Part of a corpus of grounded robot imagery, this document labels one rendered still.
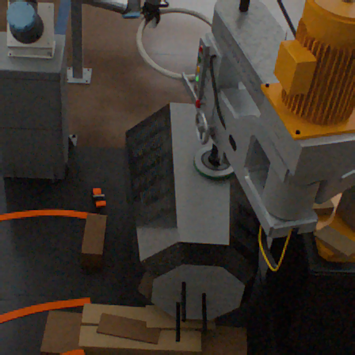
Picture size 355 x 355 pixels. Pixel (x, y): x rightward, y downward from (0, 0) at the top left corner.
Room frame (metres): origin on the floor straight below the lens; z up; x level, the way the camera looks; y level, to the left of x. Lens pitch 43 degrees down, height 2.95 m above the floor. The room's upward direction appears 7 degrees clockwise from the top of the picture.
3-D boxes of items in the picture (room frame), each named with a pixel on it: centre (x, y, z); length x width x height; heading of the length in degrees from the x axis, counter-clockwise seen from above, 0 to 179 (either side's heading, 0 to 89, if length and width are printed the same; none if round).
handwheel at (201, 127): (2.17, -0.10, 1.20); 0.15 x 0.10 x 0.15; 22
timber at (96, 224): (2.39, 0.44, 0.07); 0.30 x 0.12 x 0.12; 5
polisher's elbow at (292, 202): (1.72, -0.42, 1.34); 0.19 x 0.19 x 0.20
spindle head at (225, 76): (2.25, -0.20, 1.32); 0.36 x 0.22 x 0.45; 22
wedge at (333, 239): (1.96, -0.75, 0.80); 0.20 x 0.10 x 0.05; 44
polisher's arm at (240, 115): (1.96, -0.30, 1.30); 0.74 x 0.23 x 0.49; 22
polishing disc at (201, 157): (2.33, -0.17, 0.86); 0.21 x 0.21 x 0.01
